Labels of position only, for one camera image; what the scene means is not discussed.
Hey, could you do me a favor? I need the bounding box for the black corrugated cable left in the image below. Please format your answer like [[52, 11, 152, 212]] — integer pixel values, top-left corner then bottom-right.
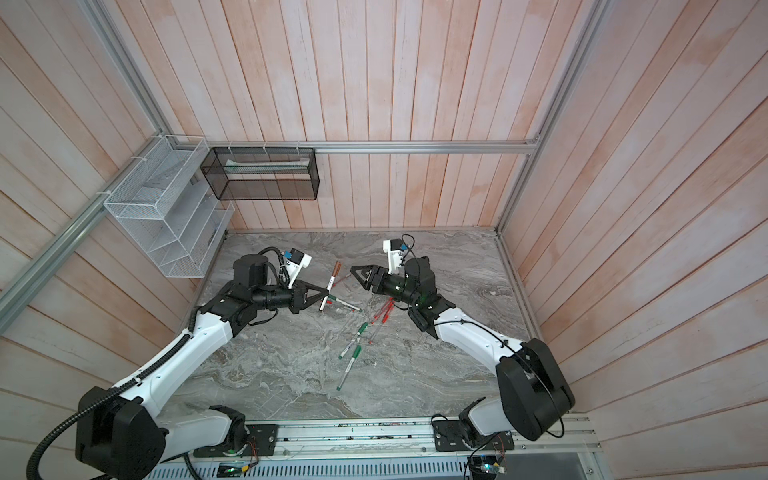
[[26, 335, 193, 480]]

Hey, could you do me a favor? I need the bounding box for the brown cap marker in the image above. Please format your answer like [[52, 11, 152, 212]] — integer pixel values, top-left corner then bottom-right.
[[319, 260, 342, 312]]

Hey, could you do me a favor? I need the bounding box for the aluminium mounting rail front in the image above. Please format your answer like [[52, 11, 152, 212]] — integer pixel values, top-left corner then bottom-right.
[[189, 415, 602, 462]]

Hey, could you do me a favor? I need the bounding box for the aluminium frame rail left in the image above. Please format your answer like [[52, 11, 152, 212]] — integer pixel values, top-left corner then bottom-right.
[[1, 131, 165, 333]]

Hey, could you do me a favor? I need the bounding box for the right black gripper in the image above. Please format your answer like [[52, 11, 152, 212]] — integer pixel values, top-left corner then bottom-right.
[[354, 266, 421, 310]]

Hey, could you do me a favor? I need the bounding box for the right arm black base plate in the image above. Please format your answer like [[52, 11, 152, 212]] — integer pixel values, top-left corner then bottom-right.
[[430, 415, 515, 452]]

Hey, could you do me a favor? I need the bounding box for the green circuit board right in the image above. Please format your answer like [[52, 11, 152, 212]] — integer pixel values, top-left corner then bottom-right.
[[467, 456, 506, 480]]

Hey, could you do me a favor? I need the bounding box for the black mesh basket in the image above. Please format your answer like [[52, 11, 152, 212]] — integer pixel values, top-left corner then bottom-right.
[[201, 146, 320, 201]]

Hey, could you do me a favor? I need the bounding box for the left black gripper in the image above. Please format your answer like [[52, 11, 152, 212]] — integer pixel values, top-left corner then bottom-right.
[[253, 278, 329, 314]]

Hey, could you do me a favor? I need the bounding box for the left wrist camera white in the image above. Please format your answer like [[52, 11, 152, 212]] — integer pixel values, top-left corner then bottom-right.
[[283, 248, 312, 289]]

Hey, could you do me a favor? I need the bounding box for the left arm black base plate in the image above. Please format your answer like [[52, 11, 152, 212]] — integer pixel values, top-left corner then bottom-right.
[[193, 423, 279, 458]]

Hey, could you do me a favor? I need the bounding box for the red gel pen cluster three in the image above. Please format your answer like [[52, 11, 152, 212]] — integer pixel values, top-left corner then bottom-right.
[[368, 320, 388, 345]]

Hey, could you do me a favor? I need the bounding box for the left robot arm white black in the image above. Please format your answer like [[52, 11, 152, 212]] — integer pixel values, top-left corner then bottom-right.
[[75, 249, 328, 479]]

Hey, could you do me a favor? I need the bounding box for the red gel pen cluster one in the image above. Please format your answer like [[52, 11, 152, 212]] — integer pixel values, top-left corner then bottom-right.
[[371, 297, 394, 324]]

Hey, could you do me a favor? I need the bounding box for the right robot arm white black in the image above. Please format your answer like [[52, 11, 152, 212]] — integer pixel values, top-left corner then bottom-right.
[[350, 257, 575, 444]]

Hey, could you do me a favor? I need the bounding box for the white wire mesh shelf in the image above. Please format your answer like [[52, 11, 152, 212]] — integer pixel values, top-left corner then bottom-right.
[[104, 135, 234, 279]]

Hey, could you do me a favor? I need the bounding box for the green circuit board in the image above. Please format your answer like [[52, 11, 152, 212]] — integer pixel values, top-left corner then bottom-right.
[[467, 456, 506, 480], [216, 463, 249, 479]]

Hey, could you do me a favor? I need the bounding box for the green circuit board left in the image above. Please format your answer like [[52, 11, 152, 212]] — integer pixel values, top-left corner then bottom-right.
[[216, 463, 249, 479]]

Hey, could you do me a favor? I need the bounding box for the aluminium frame rail back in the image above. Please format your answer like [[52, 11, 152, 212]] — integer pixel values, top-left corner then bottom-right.
[[206, 140, 538, 155]]

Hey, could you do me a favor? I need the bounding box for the red gel pen cluster two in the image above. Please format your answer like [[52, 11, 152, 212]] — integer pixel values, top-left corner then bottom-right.
[[371, 298, 395, 324]]

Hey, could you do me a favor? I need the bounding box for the red gel pen top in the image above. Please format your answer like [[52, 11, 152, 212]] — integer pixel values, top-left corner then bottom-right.
[[332, 273, 352, 288]]

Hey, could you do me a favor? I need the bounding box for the aluminium frame rail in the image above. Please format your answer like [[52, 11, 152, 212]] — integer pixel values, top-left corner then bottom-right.
[[1, 131, 165, 333], [206, 140, 538, 155]]

